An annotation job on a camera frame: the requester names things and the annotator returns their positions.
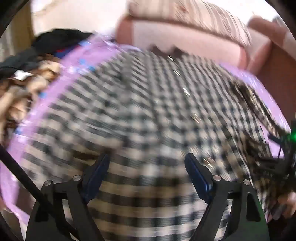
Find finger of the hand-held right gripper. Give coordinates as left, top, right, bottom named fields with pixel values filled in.
left=229, top=80, right=285, bottom=139
left=252, top=153, right=289, bottom=178

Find brown and beige crumpled clothes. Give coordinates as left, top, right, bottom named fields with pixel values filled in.
left=0, top=54, right=63, bottom=139

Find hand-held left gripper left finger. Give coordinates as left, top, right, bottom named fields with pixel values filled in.
left=25, top=153, right=110, bottom=241

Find person's right hand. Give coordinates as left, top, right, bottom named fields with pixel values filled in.
left=276, top=190, right=296, bottom=220

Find purple floral bedsheet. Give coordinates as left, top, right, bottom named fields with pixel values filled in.
left=0, top=35, right=292, bottom=232

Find dark crumpled clothes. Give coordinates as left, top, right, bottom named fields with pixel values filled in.
left=0, top=28, right=95, bottom=75

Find black and cream checkered garment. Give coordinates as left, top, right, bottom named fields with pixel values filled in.
left=21, top=45, right=287, bottom=241

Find pink upholstered headboard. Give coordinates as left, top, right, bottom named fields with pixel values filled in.
left=116, top=14, right=296, bottom=126

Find black cable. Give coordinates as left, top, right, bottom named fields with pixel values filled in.
left=0, top=142, right=79, bottom=241

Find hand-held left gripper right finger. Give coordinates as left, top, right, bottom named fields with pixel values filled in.
left=184, top=153, right=271, bottom=241

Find striped cream pillow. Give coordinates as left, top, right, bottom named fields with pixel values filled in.
left=127, top=0, right=252, bottom=48

